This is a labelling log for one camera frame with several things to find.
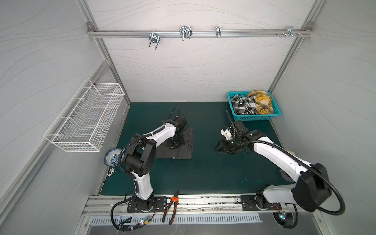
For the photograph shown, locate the dark grey striped shirt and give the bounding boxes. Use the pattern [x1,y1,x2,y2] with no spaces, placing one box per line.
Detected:
[155,127,193,160]

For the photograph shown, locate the blue white ceramic bowl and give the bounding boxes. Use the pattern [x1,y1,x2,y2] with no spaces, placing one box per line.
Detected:
[103,148,122,167]

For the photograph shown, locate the aluminium horizontal rail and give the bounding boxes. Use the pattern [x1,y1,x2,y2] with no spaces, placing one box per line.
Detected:
[88,28,314,38]

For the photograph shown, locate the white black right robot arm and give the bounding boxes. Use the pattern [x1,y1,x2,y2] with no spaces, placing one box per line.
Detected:
[215,121,333,212]

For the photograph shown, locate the black round fan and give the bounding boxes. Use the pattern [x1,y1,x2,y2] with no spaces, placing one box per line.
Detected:
[273,212,296,229]

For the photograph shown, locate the black white plaid shirt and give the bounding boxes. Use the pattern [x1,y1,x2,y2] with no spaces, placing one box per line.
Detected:
[230,95,258,115]

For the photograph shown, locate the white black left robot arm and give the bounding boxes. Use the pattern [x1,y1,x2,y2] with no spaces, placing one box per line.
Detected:
[118,116,187,212]

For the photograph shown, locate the yellow plaid shirt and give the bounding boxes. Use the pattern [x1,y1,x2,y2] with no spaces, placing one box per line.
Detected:
[247,91,274,115]

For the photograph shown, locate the white wire basket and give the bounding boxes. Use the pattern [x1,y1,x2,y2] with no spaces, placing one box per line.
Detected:
[44,78,124,152]

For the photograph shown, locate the metal wire hook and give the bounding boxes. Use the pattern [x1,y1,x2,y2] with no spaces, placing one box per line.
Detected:
[179,26,193,41]

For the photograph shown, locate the orange black pliers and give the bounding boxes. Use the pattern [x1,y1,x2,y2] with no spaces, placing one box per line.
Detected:
[161,189,180,226]

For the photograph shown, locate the teal plastic basket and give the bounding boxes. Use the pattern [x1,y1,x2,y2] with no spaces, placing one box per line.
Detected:
[227,90,282,121]

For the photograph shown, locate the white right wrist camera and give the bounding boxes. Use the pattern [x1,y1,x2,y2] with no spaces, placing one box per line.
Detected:
[220,129,233,141]

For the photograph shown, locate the white slotted cable duct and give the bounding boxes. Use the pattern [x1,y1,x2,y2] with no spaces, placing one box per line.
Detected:
[90,213,263,226]

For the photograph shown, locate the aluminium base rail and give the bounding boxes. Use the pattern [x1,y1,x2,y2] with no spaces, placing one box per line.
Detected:
[82,193,294,215]

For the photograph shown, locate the metal bracket with screws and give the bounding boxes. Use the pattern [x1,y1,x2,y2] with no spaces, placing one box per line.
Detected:
[276,26,303,38]

